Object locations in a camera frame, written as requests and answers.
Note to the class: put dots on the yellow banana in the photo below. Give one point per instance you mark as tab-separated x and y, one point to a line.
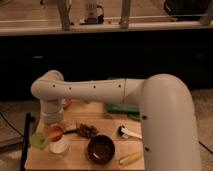
130	158

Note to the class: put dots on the black table clamp bar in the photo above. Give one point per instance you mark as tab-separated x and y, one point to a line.
29	119

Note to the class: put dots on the white bottle on shelf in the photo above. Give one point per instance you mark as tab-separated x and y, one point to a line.
93	13

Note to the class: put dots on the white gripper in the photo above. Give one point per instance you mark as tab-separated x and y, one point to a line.
51	111

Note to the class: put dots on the dark brown bowl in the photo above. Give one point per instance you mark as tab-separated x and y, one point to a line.
100	149

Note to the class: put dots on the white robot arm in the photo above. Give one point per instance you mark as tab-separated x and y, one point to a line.
167	113

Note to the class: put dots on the white paper cup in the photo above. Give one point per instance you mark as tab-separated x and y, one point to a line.
60	146

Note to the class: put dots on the green plastic cup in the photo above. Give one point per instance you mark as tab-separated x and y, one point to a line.
38	140

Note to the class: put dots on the orange carrot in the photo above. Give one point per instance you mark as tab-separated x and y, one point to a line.
67	103

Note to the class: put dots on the green tray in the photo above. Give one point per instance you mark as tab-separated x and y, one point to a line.
132	112

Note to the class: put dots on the white handled brush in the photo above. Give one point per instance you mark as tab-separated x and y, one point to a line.
126	133

